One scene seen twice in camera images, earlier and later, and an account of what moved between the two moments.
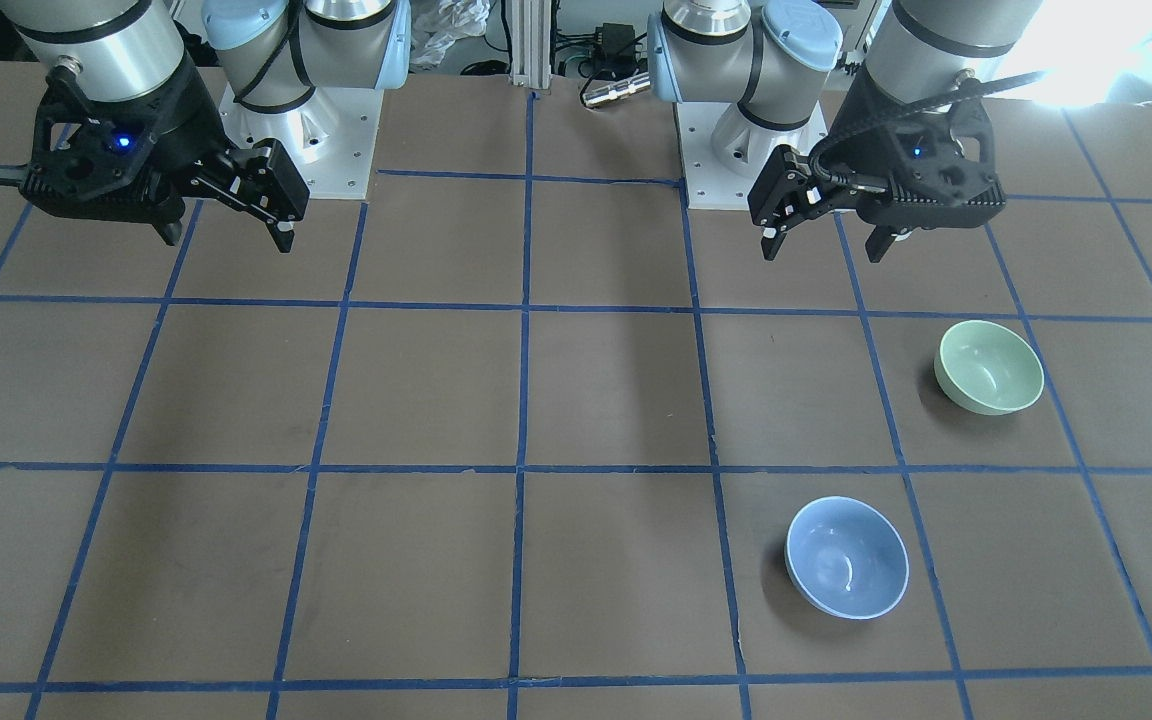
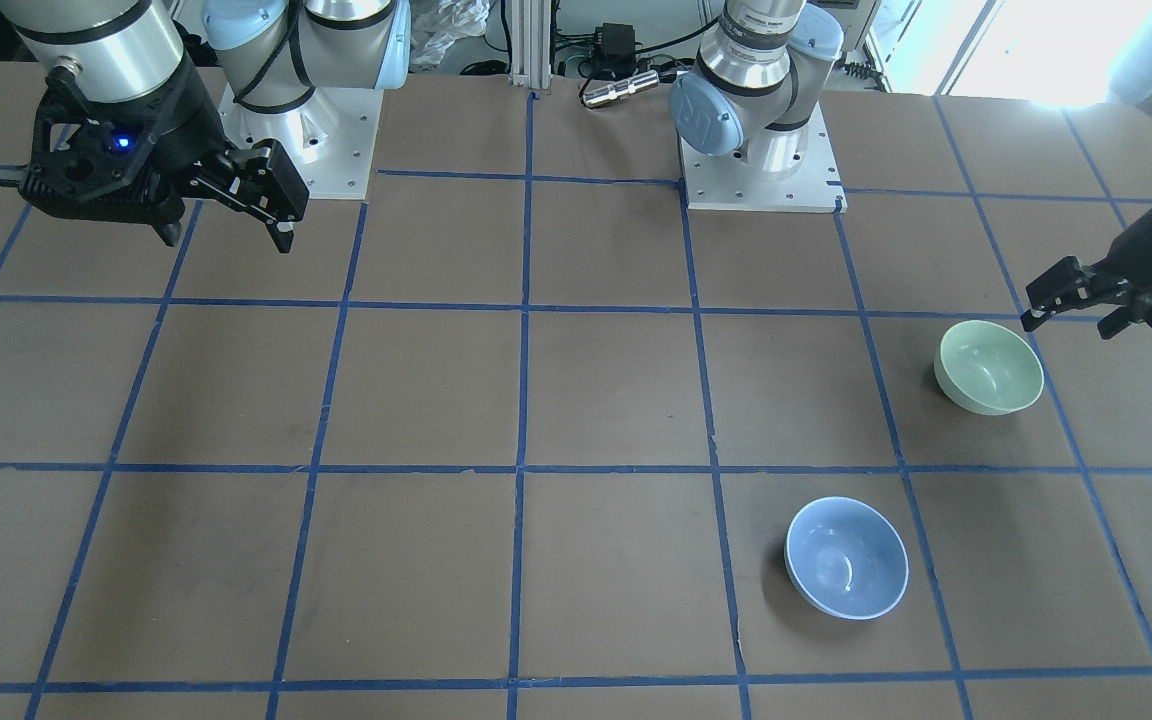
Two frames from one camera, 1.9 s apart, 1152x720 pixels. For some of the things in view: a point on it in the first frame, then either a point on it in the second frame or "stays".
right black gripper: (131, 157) stays
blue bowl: (846, 558) stays
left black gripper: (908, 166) -> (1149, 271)
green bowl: (988, 368) stays
